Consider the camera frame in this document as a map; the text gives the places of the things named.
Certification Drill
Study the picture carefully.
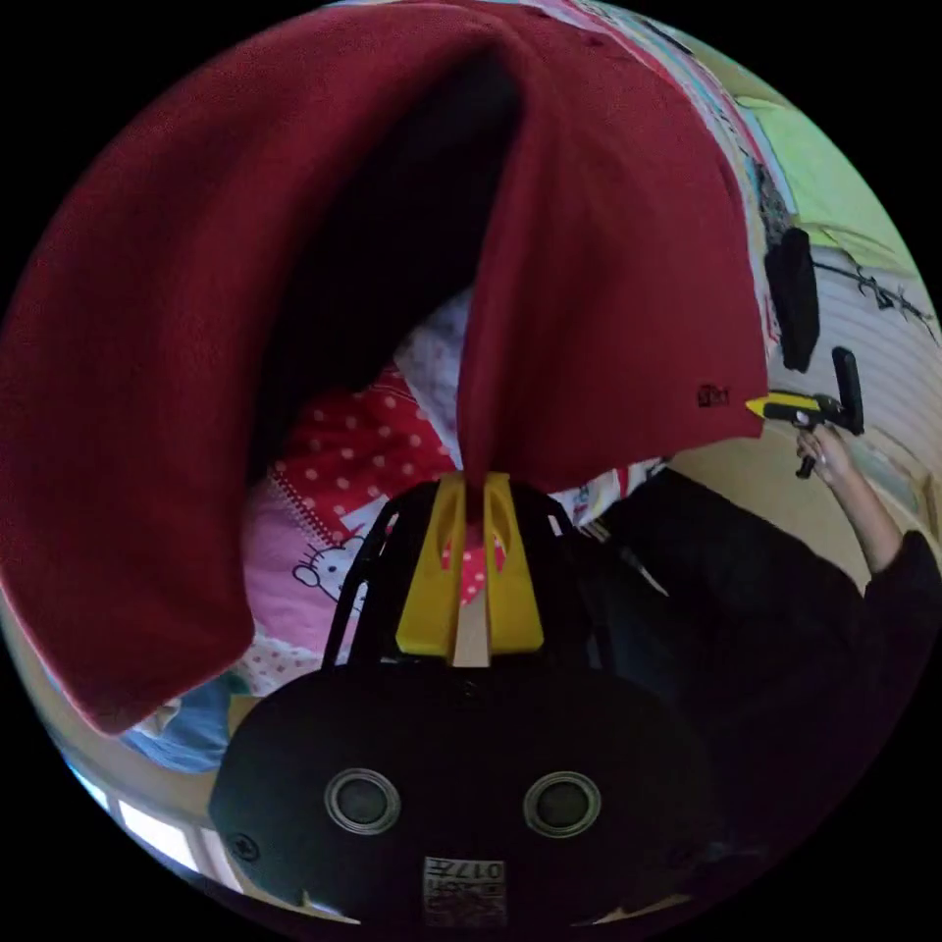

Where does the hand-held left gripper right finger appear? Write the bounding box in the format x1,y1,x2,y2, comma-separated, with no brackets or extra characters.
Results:
483,473,547,654

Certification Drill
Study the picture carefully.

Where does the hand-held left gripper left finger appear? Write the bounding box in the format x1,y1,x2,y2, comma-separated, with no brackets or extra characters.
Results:
395,474,467,656

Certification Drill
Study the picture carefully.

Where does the red long sleeve sweater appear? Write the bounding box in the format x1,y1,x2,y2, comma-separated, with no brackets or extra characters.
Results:
0,0,771,738

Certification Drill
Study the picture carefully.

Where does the person's right forearm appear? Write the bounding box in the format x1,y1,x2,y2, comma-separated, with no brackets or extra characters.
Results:
829,459,905,577

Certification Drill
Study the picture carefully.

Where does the person's right hand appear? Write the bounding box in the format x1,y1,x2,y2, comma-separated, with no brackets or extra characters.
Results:
797,425,858,489

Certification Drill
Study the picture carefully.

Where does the person's body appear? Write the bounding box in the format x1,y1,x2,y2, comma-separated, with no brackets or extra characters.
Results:
577,467,942,930

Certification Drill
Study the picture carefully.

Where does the yellow-green curtain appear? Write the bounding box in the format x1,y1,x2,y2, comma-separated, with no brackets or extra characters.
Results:
735,93,917,275

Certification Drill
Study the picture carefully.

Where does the pile of clothes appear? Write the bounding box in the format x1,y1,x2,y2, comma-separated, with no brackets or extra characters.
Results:
120,673,255,775

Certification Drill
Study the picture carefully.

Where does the window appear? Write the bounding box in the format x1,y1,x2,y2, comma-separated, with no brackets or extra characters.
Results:
64,761,244,893

